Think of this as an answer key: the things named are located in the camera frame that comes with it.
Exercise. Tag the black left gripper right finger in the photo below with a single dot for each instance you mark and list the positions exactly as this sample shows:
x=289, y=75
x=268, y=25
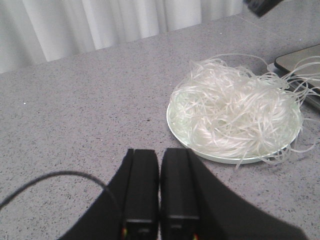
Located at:
x=195, y=205

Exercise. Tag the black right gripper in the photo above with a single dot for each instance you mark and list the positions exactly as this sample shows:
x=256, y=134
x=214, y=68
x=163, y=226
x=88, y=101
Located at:
x=261, y=7

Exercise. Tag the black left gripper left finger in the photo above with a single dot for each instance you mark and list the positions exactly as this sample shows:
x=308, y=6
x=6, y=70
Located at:
x=128, y=209

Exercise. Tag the silver black kitchen scale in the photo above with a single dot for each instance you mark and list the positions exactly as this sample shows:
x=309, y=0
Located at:
x=304, y=66

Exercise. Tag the light green round plate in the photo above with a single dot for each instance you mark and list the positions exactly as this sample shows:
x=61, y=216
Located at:
x=235, y=125

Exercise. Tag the white pleated curtain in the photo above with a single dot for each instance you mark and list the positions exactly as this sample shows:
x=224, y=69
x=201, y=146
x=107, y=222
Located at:
x=38, y=31

